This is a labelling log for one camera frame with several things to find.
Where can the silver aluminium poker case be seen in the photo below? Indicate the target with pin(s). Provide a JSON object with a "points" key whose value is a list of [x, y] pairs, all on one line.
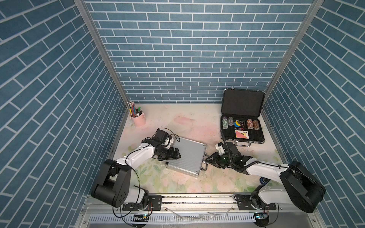
{"points": [[192, 155]]}

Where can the red white chip stack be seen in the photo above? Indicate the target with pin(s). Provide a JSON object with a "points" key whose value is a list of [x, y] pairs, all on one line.
{"points": [[250, 124]]}

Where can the pink white card deck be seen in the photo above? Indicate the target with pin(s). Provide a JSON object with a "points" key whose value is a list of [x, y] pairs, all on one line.
{"points": [[241, 134]]}

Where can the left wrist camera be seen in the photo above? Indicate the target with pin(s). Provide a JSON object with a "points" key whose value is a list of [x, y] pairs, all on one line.
{"points": [[163, 137]]}

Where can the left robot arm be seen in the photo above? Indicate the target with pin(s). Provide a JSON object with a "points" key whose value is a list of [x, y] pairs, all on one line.
{"points": [[112, 184]]}

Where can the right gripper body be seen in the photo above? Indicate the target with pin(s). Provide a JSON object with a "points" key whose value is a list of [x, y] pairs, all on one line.
{"points": [[221, 161]]}

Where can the pink pen cup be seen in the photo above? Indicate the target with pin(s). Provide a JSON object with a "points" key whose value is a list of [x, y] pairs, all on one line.
{"points": [[139, 121]]}

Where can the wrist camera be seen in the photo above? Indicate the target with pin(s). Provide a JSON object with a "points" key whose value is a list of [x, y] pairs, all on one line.
{"points": [[220, 148], [163, 137]]}

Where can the black poker case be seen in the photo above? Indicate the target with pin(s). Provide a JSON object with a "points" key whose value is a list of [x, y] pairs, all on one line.
{"points": [[242, 104]]}

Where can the orange blue chip stack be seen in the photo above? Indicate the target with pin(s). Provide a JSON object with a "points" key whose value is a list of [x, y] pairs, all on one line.
{"points": [[256, 125]]}

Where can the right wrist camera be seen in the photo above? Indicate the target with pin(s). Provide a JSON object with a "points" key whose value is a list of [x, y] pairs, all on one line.
{"points": [[220, 148]]}

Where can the yellow blue dealer button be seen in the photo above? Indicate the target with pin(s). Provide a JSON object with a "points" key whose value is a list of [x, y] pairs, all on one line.
{"points": [[237, 124]]}

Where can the blue black handheld device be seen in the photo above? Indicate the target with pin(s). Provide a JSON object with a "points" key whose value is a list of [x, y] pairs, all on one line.
{"points": [[264, 181]]}

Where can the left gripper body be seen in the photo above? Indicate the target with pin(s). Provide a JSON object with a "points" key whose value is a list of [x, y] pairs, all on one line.
{"points": [[167, 154]]}

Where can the metal base rail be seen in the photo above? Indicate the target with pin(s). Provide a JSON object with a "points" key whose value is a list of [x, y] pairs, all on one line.
{"points": [[197, 210]]}

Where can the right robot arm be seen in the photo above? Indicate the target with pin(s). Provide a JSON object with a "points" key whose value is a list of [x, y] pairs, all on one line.
{"points": [[279, 183]]}

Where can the grey chip stack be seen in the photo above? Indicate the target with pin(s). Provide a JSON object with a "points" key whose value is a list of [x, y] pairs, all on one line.
{"points": [[230, 121]]}

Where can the green white chip stack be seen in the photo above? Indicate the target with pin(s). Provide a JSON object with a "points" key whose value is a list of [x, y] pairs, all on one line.
{"points": [[225, 124]]}

